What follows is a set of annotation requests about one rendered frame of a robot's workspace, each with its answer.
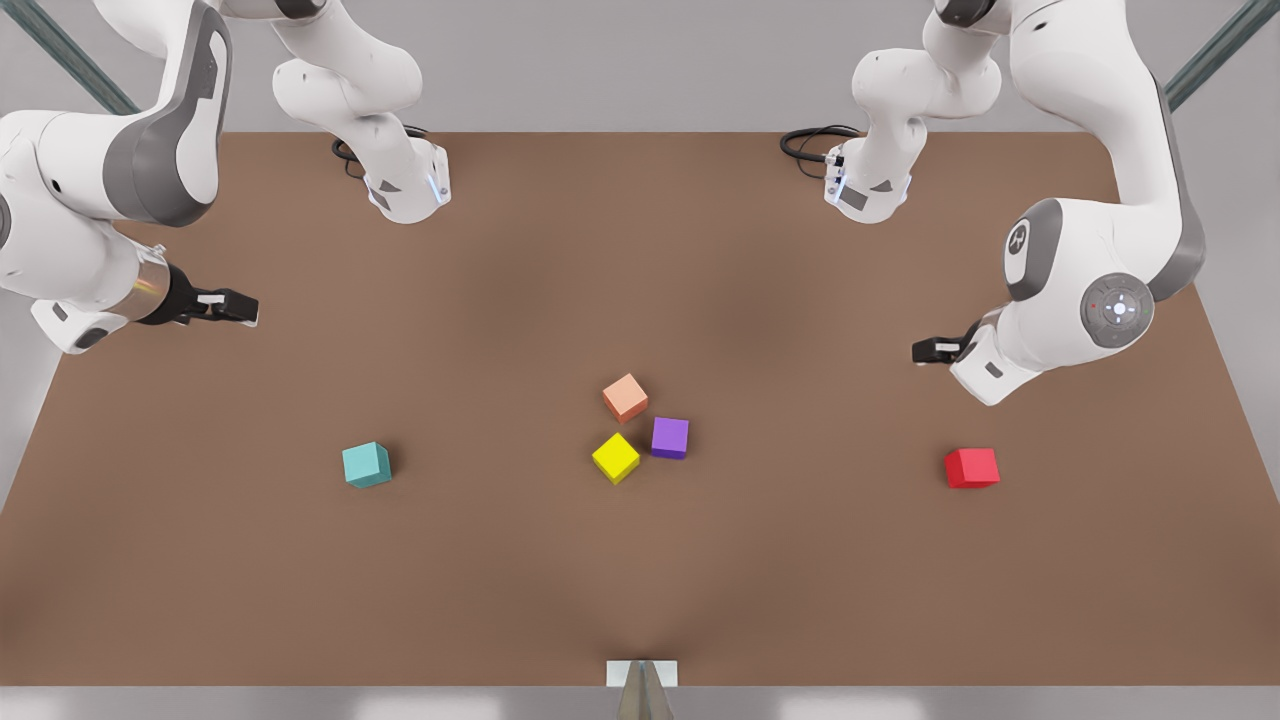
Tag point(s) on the orange wooden cube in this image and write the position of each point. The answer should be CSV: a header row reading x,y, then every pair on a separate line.
x,y
625,397

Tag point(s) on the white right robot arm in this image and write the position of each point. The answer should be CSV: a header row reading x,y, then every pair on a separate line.
x,y
150,150

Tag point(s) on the light blue wooden cube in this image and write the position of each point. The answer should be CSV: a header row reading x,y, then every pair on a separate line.
x,y
366,465

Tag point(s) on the yellow wooden cube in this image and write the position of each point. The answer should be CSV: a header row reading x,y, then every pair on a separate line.
x,y
615,458

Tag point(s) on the red wooden cube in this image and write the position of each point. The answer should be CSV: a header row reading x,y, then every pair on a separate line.
x,y
971,468

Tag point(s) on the silver frame post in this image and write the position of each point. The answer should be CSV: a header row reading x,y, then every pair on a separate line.
x,y
1215,50
641,690
70,55

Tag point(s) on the purple wooden cube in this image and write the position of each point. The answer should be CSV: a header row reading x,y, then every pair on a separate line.
x,y
669,438

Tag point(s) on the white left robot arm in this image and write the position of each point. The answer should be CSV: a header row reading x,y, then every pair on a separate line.
x,y
1100,250

